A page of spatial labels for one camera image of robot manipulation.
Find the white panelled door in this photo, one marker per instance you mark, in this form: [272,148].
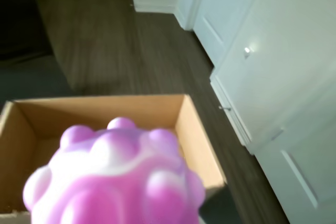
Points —
[223,11]
[315,169]

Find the purple pink bumpy ball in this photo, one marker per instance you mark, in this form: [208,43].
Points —
[113,182]

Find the brown cardboard box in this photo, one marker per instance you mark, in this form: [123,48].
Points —
[194,140]

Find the silver door knob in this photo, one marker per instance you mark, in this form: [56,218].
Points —
[247,50]

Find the small metal door stop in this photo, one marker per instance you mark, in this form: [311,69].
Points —
[225,108]

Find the black furniture piece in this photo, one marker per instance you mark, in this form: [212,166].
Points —
[18,11]

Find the white door with knob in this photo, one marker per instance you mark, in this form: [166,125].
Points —
[288,64]

